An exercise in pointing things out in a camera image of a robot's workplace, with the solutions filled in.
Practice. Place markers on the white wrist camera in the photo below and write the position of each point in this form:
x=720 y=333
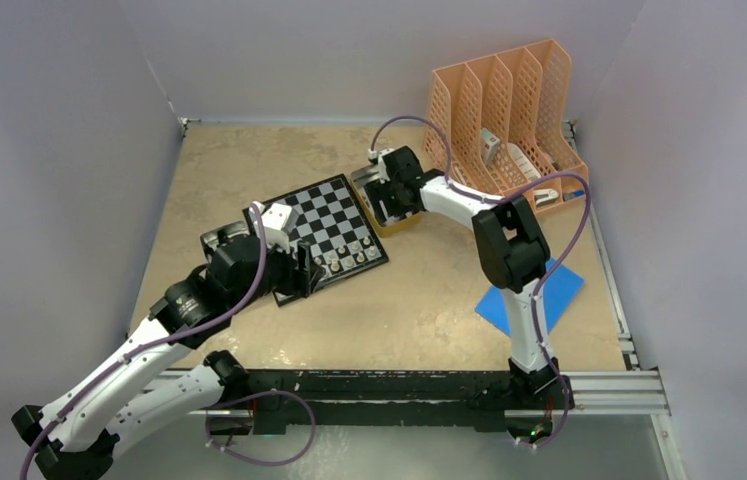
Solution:
x=378 y=159
x=274 y=223

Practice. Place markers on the orange file organizer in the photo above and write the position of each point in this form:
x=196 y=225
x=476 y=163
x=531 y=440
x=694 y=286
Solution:
x=503 y=115

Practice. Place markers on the silver tray of black pieces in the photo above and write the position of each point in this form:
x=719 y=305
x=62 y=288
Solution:
x=213 y=239

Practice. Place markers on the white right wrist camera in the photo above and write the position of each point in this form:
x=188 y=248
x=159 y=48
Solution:
x=378 y=159

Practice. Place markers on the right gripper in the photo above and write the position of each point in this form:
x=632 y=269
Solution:
x=377 y=193

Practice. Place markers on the white stapler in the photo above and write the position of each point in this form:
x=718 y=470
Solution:
x=545 y=196

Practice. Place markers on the black base bar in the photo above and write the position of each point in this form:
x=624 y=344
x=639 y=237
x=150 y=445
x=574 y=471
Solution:
x=485 y=401

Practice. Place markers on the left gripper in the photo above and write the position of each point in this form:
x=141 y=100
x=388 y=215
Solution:
x=300 y=279

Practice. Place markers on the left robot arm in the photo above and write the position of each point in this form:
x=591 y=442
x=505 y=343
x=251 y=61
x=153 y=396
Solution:
x=80 y=434

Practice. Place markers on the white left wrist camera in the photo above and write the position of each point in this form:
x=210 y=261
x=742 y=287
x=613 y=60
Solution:
x=274 y=223

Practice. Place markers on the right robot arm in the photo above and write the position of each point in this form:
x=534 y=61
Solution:
x=512 y=249

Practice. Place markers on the blue flat sheet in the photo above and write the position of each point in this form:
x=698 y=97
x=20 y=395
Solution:
x=558 y=293

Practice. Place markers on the black and white chessboard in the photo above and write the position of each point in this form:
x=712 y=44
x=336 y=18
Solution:
x=330 y=216

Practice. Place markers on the yellow tray of white pieces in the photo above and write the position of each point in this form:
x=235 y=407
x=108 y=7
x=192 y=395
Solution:
x=379 y=202

